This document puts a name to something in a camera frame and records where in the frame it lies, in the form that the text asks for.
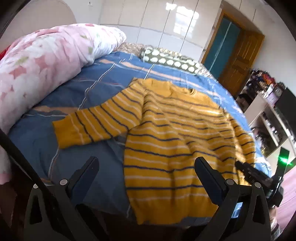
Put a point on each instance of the teal glass door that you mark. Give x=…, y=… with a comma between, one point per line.
x=220, y=46

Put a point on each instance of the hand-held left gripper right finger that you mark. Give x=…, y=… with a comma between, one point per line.
x=211, y=183

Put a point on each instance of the blue plaid bed sheet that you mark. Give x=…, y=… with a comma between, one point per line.
x=92, y=97

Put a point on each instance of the pink floral quilt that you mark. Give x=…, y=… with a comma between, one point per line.
x=44, y=69

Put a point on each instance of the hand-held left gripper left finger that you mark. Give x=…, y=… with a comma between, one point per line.
x=81, y=183

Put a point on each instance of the yellow striped sweater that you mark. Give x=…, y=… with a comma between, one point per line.
x=168, y=148

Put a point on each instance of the brown wooden door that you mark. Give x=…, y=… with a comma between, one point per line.
x=242, y=62

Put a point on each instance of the white glossy wardrobe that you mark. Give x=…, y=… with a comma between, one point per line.
x=166, y=25

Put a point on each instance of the white cluttered shelf unit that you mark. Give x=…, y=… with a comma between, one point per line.
x=263, y=111

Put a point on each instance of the beige curved headboard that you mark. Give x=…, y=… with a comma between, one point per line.
x=39, y=16

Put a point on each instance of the black monitor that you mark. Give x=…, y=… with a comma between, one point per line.
x=286, y=111

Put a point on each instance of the brown patterned mattress cover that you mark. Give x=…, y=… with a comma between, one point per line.
x=131, y=47

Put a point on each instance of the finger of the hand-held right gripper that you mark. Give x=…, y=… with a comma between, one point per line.
x=251, y=172

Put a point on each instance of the green spotted bolster pillow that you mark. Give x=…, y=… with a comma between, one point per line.
x=170, y=59

